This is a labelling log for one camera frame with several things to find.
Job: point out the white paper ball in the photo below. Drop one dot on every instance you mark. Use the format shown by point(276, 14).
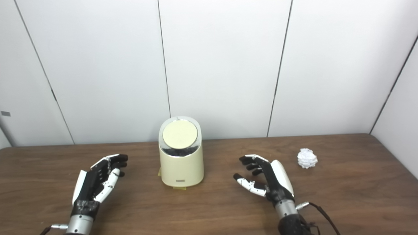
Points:
point(307, 158)

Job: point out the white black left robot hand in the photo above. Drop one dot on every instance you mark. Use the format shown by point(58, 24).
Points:
point(86, 187)

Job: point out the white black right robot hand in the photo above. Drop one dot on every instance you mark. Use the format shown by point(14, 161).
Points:
point(277, 182)

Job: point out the round cream bin lid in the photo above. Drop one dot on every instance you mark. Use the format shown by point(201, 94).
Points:
point(180, 133)

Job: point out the cream-colored bin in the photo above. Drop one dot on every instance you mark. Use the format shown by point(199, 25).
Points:
point(181, 169)

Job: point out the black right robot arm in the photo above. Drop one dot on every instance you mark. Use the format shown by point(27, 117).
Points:
point(289, 222)

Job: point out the wide yellow tape piece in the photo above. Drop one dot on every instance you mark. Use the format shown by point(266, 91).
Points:
point(179, 188)

